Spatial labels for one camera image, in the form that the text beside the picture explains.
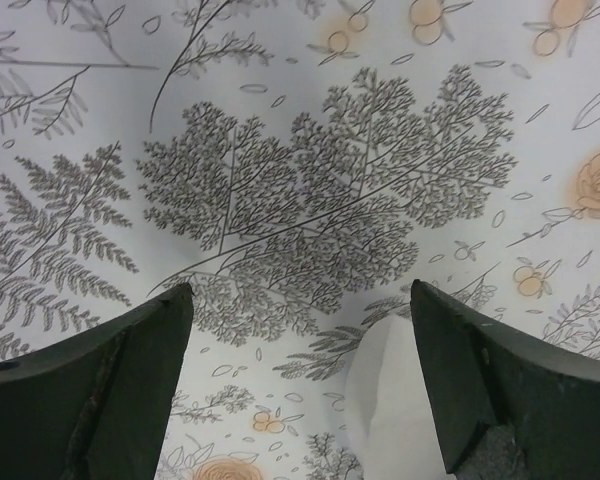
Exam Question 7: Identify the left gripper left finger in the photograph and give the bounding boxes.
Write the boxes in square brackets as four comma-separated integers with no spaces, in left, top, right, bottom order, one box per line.
[0,283,193,480]

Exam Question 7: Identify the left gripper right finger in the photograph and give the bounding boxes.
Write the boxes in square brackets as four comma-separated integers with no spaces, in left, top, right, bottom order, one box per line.
[410,280,600,479]

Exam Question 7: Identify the single white paper filter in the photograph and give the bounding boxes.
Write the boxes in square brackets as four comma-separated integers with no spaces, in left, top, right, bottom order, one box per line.
[345,315,451,480]

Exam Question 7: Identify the floral table mat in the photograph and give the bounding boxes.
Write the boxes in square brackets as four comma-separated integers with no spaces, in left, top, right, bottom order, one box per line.
[0,1,600,479]

